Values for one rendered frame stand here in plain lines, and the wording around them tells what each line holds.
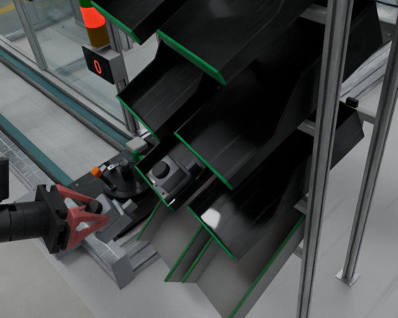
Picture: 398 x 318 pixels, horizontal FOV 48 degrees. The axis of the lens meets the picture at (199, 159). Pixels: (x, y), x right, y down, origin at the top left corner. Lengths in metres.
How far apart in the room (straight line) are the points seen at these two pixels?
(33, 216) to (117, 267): 0.38
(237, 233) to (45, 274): 0.61
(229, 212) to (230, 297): 0.19
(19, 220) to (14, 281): 0.53
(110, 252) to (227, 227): 0.40
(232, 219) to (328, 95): 0.28
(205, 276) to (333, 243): 0.38
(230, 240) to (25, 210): 0.32
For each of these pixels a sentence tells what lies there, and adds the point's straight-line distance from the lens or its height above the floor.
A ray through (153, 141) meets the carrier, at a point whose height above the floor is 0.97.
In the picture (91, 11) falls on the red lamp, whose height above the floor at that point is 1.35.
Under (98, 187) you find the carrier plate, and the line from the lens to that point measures 1.18.
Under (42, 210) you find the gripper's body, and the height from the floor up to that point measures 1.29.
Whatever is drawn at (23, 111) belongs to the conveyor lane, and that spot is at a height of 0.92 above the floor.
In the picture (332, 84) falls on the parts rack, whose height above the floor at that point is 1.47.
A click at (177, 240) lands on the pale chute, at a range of 0.94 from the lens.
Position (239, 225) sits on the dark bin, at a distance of 0.72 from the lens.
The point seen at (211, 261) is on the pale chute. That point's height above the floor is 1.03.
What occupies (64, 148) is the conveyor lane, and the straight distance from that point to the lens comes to 1.43.
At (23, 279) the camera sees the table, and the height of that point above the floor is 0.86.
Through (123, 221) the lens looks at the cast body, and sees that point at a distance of 0.78.
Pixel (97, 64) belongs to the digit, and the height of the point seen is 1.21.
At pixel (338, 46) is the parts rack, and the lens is 0.52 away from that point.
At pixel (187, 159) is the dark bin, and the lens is 0.82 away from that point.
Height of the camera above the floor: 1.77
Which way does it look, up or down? 42 degrees down
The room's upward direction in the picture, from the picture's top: 7 degrees counter-clockwise
